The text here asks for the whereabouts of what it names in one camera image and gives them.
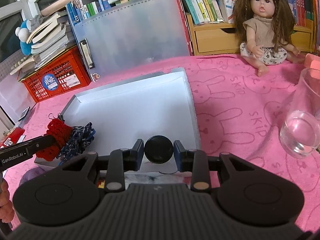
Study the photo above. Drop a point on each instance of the pink printed blanket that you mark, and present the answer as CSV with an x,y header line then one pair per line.
x,y
237,100

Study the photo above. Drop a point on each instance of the small cartoon charm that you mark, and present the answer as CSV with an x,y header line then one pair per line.
x,y
94,77

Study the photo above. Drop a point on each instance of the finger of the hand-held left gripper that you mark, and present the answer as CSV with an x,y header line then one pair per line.
x,y
42,143

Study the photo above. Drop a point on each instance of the blue white plush toy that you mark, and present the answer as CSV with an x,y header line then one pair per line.
x,y
23,38

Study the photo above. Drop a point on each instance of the red packet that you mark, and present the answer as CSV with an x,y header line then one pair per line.
x,y
11,137

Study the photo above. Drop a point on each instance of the small black card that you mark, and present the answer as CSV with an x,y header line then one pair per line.
x,y
25,112

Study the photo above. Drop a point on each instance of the translucent clipboard folder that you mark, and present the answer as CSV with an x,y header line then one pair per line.
x,y
135,30

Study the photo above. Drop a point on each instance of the brown-haired baby doll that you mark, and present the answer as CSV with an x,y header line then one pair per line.
x,y
262,25

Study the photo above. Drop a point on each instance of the white game box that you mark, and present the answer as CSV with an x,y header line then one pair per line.
x,y
227,5

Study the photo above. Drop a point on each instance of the black round compact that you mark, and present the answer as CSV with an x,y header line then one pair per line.
x,y
159,150

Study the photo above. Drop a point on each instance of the purple cloth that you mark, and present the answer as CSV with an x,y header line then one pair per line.
x,y
28,176

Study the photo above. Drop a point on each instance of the red knitted cloth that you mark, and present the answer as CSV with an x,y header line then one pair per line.
x,y
56,135

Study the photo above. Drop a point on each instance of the blue patterned cloth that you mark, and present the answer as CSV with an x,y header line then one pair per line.
x,y
80,137

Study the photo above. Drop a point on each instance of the row of colourful books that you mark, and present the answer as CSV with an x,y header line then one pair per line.
x,y
197,0
300,0

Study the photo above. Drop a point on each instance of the white cardboard box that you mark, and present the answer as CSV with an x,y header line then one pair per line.
x,y
130,110

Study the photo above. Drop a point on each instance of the person's left hand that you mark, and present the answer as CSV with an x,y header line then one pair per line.
x,y
5,202

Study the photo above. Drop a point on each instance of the red plastic crate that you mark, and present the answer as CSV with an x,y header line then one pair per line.
x,y
57,72

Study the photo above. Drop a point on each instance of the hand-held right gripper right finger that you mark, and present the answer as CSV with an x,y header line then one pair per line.
x,y
177,155

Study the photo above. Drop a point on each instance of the wooden drawer organizer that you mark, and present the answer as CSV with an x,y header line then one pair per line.
x,y
215,37

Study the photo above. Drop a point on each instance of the stack of worn books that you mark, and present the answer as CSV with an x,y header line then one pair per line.
x,y
47,37

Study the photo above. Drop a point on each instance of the clear glass cup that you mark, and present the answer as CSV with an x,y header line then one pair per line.
x,y
300,120

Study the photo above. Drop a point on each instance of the row of thin books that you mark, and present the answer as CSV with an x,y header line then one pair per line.
x,y
100,6

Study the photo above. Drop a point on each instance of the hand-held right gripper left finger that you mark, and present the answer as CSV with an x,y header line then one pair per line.
x,y
140,155

